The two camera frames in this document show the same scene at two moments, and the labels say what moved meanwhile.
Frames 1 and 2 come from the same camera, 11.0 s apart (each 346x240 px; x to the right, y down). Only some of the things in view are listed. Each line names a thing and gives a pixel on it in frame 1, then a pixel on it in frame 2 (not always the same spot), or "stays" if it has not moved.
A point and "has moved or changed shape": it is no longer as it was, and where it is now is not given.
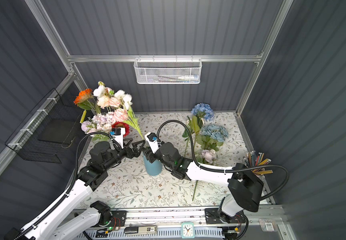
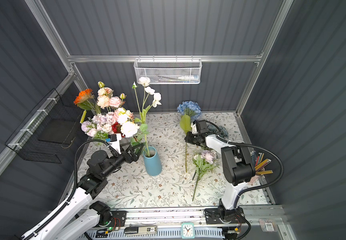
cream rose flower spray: x=104 y=94 stays
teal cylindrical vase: x=153 y=169 stays
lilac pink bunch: x=209 y=156 stays
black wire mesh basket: x=51 y=125 stays
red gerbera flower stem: x=121 y=124 has moved or changed shape
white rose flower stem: x=125 y=100 to x=144 y=82
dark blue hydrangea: x=202 y=111 has moved or changed shape
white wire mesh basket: x=165 y=71 stays
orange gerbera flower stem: x=85 y=101 stays
